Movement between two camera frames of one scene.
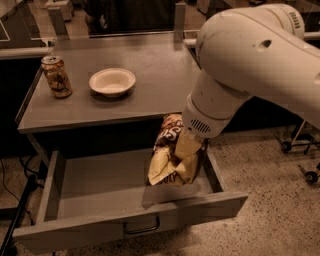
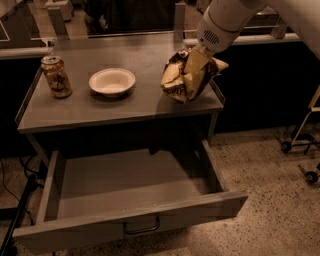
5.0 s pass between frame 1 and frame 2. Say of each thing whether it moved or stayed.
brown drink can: stayed
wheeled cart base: stayed
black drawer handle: stayed
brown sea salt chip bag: moved
